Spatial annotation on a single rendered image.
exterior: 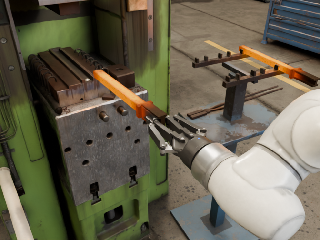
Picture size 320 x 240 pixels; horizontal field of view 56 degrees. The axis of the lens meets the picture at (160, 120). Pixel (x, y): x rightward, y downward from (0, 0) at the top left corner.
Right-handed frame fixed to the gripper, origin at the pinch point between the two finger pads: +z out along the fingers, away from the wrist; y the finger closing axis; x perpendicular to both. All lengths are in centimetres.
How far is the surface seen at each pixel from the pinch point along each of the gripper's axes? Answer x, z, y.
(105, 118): -19.3, 33.7, 0.6
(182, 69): -109, 219, 182
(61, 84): -9, 49, -9
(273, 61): -4, 15, 67
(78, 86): -9.0, 43.8, -4.6
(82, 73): -8, 53, 0
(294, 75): -6, 4, 65
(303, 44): -92, 168, 348
